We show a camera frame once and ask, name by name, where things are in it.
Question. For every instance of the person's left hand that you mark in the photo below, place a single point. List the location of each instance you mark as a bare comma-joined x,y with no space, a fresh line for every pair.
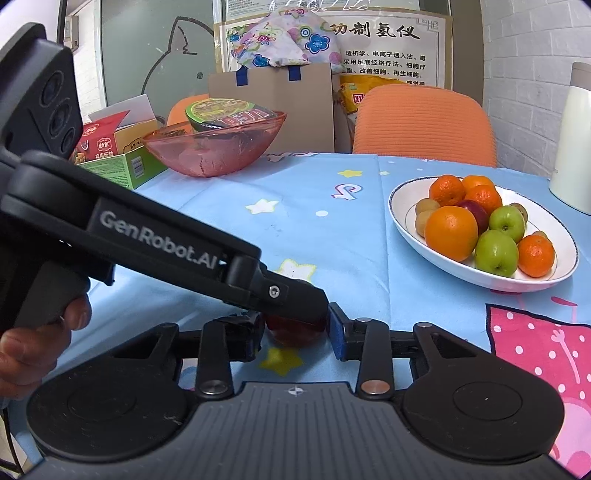
27,360

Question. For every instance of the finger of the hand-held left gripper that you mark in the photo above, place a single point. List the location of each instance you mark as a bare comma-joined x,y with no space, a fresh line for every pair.
286,300

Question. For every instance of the pink transparent bowl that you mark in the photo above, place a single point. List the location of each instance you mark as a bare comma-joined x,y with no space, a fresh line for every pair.
212,154

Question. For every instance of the green cardboard box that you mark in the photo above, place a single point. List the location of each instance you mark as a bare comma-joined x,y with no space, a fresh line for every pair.
134,166

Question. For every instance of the floral cloth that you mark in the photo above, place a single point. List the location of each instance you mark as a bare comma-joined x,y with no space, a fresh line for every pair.
281,39

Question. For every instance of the dark red plum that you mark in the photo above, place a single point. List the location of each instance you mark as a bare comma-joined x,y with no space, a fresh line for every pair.
295,338
478,213

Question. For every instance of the white thermos jug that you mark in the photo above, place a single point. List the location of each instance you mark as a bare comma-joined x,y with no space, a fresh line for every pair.
572,152

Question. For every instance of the brown cardboard box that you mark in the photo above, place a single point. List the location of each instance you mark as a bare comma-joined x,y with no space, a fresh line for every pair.
295,110

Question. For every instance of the blue printed tablecloth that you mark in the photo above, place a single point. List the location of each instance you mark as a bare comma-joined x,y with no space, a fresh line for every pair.
323,230

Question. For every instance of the instant noodle cup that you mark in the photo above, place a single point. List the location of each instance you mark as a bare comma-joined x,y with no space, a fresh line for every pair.
221,113

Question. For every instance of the white plate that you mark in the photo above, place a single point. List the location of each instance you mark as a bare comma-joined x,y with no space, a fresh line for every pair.
561,249

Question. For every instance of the orange chair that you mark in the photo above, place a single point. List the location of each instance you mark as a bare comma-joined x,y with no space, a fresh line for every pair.
182,108
420,124

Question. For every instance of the brown kiwi front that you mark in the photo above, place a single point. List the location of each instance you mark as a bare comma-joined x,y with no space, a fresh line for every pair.
421,225

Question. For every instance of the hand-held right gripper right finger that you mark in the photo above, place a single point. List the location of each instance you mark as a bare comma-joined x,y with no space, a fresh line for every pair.
339,337

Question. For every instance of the brown longan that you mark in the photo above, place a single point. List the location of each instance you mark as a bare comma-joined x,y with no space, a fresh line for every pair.
540,234

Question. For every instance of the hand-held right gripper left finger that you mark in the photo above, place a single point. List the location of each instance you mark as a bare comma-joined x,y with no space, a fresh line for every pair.
251,341

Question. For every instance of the red snack box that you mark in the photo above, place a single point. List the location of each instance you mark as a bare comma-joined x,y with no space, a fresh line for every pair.
99,138

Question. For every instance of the green apple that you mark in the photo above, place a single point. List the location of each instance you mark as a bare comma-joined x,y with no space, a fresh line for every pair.
496,252
506,224

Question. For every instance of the large orange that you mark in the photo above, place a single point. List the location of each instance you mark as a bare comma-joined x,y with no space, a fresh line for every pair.
451,233

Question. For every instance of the wall poster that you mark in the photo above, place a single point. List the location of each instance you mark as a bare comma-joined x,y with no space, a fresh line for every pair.
406,46

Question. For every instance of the yellow snack bag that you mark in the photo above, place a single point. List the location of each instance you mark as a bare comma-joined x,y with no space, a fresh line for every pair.
353,94

